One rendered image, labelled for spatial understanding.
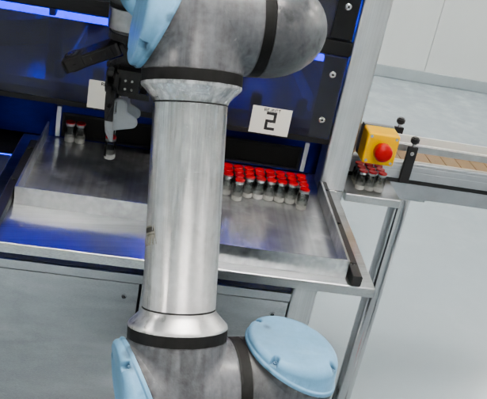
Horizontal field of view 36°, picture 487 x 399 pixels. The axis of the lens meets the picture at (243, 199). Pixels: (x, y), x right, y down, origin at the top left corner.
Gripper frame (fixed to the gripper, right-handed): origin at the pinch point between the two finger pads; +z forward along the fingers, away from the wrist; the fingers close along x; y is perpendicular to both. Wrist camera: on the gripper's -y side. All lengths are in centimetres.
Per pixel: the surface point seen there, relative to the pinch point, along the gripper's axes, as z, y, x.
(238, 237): 11.8, 27.0, -12.0
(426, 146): 6, 71, 33
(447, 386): 106, 113, 67
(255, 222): 12.2, 30.2, -4.7
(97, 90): -2.3, -4.8, 14.4
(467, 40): 87, 224, 486
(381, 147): 1, 56, 15
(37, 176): 11.6, -13.0, -0.2
